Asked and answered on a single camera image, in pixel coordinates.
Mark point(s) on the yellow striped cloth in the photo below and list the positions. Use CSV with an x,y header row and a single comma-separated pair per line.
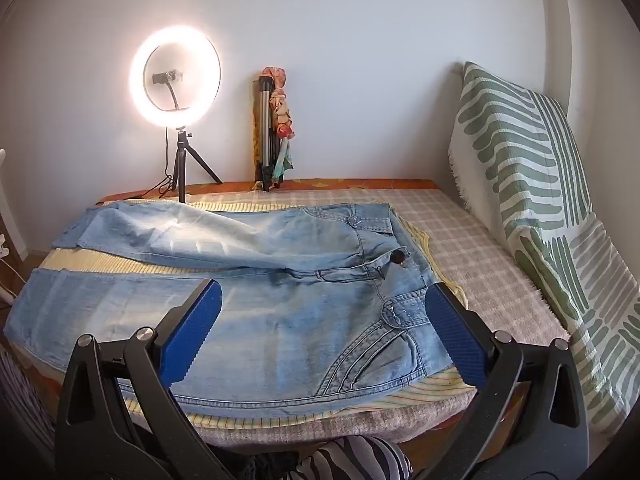
x,y
100,262

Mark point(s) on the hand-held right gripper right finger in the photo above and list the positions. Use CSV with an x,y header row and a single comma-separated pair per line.
x,y
455,335

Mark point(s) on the zebra striped trouser leg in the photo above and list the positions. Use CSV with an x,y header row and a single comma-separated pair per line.
x,y
360,460

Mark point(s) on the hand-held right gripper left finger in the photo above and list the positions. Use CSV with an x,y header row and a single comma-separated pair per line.
x,y
192,330

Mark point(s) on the pink checked blanket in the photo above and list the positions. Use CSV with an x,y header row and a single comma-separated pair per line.
x,y
475,260

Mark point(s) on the black mini tripod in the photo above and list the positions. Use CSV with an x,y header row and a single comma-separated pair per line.
x,y
180,170

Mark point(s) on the green patterned white cushion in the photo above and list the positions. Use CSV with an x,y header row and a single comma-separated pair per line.
x,y
525,160

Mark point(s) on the folded silver black tripod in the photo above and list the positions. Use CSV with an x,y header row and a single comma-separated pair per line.
x,y
262,130

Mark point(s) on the light blue denim pants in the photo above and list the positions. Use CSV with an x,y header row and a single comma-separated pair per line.
x,y
280,310

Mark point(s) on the colourful patterned scarf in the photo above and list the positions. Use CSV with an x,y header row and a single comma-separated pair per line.
x,y
281,105

